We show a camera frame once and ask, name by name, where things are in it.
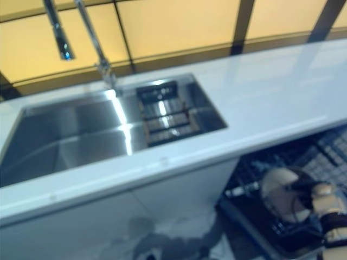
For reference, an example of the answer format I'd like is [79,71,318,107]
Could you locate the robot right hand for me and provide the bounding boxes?
[292,174,343,218]

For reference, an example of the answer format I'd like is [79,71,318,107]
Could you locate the white cabinet door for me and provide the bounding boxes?
[129,158,240,260]
[0,188,153,260]

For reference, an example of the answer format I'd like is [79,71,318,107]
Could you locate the black dish drying rack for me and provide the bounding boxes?
[135,79,201,148]

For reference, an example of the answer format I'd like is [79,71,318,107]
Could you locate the stainless steel sink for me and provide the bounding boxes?
[0,73,228,188]

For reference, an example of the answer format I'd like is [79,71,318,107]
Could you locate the chrome gooseneck faucet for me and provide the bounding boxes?
[42,0,118,93]

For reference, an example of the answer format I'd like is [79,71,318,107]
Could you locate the dark wire dishwasher rack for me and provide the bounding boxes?
[224,132,347,239]

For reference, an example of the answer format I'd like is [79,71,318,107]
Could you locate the dark window frame grid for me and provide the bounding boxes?
[0,0,347,104]

